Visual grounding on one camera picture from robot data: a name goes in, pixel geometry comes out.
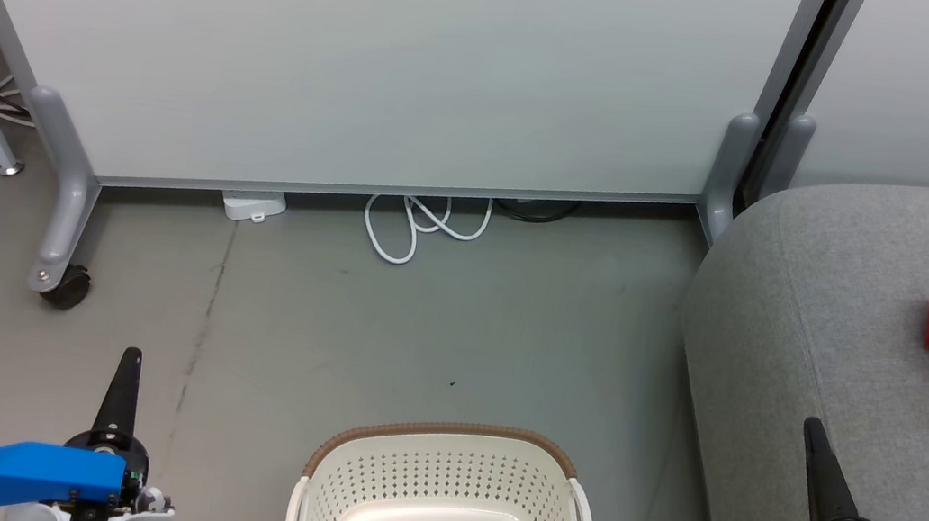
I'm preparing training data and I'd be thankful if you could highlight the blue covered left gripper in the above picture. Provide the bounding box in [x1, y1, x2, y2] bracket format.
[0, 328, 197, 521]

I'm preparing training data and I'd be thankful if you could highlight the cream perforated laundry basket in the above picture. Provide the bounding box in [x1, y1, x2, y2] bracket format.
[286, 399, 612, 521]

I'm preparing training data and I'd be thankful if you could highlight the black caster wheel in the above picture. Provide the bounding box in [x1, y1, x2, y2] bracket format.
[38, 261, 94, 313]

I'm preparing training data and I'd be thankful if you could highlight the grey fabric sofa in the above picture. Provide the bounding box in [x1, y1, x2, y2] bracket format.
[654, 149, 929, 521]

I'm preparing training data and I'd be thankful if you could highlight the white plastic floor box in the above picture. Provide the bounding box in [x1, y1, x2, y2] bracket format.
[219, 184, 289, 228]

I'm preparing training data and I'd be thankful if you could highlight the wide white partition panel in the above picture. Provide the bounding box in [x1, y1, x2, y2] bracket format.
[0, 0, 829, 396]

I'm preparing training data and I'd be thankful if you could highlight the white looped floor cable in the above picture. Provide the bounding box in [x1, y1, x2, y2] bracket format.
[357, 182, 495, 278]

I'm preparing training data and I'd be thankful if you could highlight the black floor cable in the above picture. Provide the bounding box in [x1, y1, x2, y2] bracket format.
[493, 193, 581, 229]

